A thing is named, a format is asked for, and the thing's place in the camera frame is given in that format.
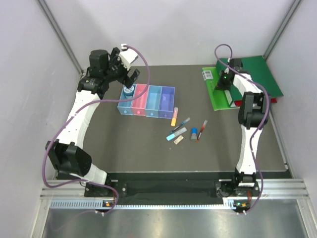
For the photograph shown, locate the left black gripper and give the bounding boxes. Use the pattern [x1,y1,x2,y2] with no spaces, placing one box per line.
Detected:
[104,48,139,89]

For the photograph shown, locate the blue slime jar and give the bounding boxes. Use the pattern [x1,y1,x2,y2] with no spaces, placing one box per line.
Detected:
[123,85,135,99]

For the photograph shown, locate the light green folder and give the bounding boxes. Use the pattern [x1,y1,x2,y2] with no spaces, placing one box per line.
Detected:
[202,67,238,111]

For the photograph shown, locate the red folder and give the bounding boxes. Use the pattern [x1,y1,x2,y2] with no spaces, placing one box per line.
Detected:
[234,98,277,107]

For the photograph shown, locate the pink drawer box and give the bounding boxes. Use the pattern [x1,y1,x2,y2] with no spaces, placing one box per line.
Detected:
[131,84,149,116]

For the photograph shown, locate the dark green binder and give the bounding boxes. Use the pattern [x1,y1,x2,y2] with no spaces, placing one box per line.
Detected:
[229,56,283,101]

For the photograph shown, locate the purple drawer box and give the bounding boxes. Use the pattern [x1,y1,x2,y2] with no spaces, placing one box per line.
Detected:
[158,86,175,119]

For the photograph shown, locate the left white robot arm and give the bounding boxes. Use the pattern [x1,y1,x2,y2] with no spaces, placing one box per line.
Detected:
[45,44,140,197]

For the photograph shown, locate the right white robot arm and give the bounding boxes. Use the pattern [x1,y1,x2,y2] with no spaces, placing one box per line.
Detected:
[215,58,270,197]

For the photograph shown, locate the red pen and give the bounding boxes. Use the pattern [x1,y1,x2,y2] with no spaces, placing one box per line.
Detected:
[196,120,208,142]

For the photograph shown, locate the dark blue pen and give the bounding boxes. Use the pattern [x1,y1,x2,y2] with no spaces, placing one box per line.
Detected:
[170,118,190,134]

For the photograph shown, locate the grey blue glue stick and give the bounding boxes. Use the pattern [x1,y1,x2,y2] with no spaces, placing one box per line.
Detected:
[191,127,198,141]

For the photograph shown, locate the orange highlighter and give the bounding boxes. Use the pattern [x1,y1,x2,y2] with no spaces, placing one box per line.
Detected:
[171,107,178,126]

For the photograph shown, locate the beige eraser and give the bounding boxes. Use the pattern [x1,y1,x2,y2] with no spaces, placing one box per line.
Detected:
[173,135,184,145]

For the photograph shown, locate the light blue highlighter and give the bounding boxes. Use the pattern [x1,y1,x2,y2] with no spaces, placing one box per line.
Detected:
[166,127,187,141]

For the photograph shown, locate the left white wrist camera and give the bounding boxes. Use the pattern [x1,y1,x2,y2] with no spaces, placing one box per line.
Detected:
[119,44,138,70]

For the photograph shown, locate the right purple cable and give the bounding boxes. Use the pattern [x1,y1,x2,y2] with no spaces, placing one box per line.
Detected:
[214,44,270,215]

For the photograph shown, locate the purple cable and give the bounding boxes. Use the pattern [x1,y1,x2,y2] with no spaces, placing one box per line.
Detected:
[214,44,270,215]
[42,44,151,231]

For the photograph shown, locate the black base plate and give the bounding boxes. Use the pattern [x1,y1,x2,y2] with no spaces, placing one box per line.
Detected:
[84,178,261,198]

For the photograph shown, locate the aluminium front rail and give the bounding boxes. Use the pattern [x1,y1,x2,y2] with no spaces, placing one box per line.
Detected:
[41,178,309,199]

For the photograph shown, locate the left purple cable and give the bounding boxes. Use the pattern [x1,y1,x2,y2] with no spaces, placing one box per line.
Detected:
[42,44,151,231]

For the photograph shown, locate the grey slotted cable duct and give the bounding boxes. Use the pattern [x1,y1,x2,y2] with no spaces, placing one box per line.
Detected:
[50,199,236,210]

